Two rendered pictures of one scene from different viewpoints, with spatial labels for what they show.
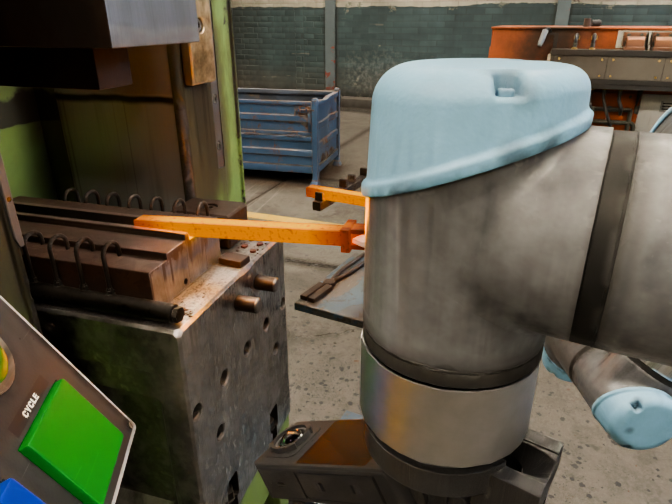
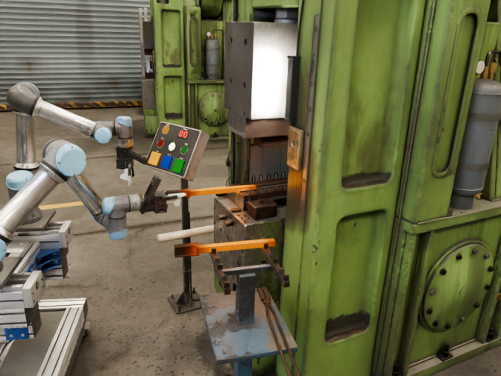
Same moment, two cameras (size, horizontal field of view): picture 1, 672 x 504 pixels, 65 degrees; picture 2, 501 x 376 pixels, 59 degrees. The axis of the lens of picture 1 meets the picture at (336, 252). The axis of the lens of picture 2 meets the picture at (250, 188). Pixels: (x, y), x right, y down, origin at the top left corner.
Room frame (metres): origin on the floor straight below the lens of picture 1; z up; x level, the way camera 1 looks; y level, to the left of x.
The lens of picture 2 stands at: (2.28, -1.10, 1.75)
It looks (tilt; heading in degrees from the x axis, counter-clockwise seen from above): 20 degrees down; 137
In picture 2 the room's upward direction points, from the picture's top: 2 degrees clockwise
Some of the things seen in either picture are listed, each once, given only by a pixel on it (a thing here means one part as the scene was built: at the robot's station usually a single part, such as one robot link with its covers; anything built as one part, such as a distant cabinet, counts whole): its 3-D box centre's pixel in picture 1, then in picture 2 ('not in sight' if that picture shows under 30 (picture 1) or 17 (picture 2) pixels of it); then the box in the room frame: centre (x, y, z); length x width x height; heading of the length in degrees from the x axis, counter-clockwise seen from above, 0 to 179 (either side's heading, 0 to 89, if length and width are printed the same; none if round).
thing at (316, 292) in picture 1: (366, 256); (278, 333); (1.38, -0.09, 0.68); 0.60 x 0.04 x 0.01; 148
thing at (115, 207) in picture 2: not in sight; (115, 205); (0.61, -0.33, 1.00); 0.11 x 0.08 x 0.09; 74
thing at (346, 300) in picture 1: (382, 285); (244, 321); (1.23, -0.12, 0.66); 0.40 x 0.30 x 0.02; 152
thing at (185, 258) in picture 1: (77, 244); (271, 190); (0.81, 0.43, 0.96); 0.42 x 0.20 x 0.09; 74
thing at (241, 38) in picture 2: not in sight; (282, 69); (0.85, 0.42, 1.56); 0.42 x 0.39 x 0.40; 74
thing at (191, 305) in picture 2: not in sight; (186, 296); (0.19, 0.31, 0.05); 0.22 x 0.22 x 0.09; 74
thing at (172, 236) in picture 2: not in sight; (194, 232); (0.39, 0.24, 0.62); 0.44 x 0.05 x 0.05; 74
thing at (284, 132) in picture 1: (267, 131); not in sight; (4.83, 0.62, 0.36); 1.20 x 0.80 x 0.72; 75
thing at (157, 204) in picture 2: not in sight; (153, 201); (0.66, -0.17, 1.00); 0.12 x 0.08 x 0.09; 74
